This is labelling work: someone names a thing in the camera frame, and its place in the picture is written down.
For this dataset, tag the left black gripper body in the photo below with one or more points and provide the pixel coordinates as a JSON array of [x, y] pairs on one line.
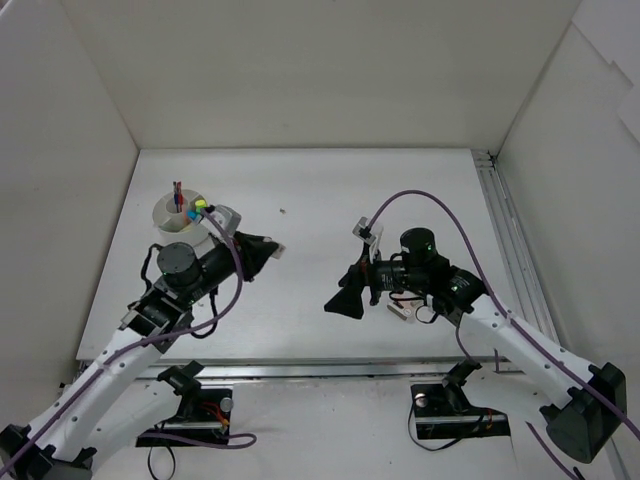
[[242, 256]]

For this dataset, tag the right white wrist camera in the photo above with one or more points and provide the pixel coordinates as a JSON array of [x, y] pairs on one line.
[[370, 234]]

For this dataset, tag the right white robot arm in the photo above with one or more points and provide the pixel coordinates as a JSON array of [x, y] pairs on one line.
[[579, 402]]

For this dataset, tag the aluminium rail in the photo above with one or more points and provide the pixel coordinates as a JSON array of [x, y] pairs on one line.
[[324, 368], [525, 286]]

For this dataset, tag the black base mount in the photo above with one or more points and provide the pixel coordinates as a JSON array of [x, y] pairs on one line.
[[206, 420], [441, 416]]

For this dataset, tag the white round divided container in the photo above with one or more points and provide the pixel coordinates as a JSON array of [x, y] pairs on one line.
[[177, 226]]

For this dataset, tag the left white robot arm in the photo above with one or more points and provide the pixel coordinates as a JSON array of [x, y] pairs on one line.
[[102, 410]]

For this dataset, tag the aluminium rail right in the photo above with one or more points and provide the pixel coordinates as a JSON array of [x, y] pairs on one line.
[[525, 286]]

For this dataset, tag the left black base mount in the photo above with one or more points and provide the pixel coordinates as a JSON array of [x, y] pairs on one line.
[[206, 420]]

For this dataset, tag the aluminium rail front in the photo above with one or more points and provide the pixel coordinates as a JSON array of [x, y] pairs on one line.
[[324, 368]]

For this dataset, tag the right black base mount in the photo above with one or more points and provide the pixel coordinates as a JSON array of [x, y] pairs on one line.
[[441, 416]]

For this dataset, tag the red gel pen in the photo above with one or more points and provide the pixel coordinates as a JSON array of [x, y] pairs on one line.
[[180, 195]]

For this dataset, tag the blue gel pen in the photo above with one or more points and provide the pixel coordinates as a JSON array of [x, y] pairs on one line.
[[176, 197]]

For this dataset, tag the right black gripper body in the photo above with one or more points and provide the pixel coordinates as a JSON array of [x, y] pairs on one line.
[[371, 278]]

